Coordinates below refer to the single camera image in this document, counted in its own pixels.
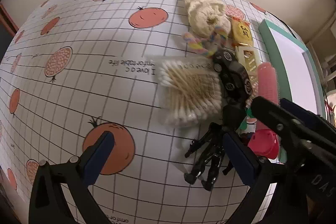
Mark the brown wooden frame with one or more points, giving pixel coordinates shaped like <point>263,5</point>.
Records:
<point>8,18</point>

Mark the cream hair claw clip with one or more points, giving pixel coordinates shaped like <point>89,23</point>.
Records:
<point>248,58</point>

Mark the pink hair roller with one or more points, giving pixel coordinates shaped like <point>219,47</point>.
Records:
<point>267,82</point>

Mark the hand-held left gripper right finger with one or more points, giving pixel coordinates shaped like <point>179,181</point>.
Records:
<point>239,158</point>

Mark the cream crocheted hat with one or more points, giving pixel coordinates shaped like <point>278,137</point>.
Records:
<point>202,14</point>

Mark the black toy car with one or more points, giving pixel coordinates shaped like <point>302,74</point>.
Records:
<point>233,74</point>

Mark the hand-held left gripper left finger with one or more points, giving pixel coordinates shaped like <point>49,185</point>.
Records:
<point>101,153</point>

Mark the rainbow pipe cleaner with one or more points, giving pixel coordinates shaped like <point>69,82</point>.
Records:
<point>194,43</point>

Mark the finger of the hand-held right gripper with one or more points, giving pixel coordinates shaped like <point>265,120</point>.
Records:
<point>296,112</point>
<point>267,113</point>

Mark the yellow snack packet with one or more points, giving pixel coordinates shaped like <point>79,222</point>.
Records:
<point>242,33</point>

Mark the bag of cotton swabs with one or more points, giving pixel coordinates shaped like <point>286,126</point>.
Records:
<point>189,90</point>

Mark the fruit print grid tablecloth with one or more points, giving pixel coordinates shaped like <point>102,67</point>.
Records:
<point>78,56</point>

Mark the black action figure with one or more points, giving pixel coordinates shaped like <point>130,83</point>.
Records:
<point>210,158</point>

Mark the white tray box teal rim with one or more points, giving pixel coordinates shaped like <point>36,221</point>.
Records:
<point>288,56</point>

